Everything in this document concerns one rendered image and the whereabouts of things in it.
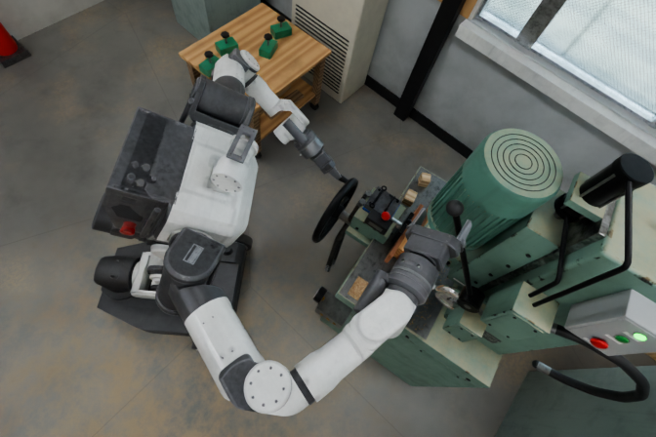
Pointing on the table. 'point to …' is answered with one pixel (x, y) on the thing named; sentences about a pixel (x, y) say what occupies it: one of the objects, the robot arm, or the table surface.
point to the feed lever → (471, 298)
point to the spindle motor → (498, 185)
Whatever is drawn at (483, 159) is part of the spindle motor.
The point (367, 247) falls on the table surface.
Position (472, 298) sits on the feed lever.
